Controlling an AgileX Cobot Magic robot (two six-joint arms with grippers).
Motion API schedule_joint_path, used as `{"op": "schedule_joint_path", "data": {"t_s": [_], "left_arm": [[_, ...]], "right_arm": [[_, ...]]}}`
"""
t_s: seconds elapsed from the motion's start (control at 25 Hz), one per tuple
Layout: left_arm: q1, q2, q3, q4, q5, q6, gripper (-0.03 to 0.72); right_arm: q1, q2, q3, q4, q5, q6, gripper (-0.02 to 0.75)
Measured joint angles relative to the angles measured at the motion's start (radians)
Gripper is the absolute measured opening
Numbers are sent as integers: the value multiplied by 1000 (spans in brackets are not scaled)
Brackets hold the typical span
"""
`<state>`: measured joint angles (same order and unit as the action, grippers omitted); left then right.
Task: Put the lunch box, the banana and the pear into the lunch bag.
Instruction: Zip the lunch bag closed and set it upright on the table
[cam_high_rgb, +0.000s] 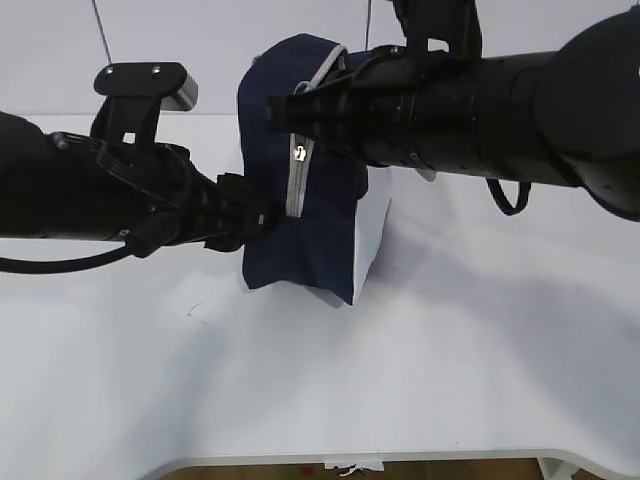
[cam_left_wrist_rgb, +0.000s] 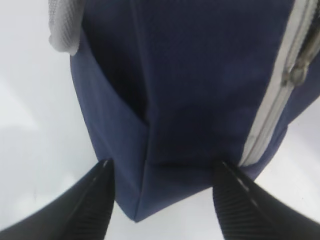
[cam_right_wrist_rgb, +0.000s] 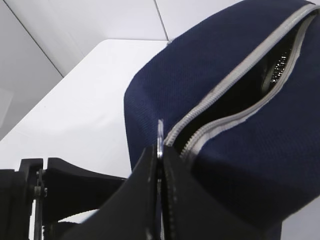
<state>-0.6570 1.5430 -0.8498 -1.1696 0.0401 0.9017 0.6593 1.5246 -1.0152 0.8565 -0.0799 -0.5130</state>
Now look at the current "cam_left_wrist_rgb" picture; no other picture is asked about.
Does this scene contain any navy blue insulated lunch bag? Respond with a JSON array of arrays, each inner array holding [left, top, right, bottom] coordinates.
[[48, 0, 320, 222]]

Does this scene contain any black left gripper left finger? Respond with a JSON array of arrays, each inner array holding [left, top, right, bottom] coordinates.
[[0, 159, 115, 240]]

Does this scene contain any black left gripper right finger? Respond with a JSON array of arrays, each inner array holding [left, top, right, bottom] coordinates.
[[212, 161, 320, 240]]

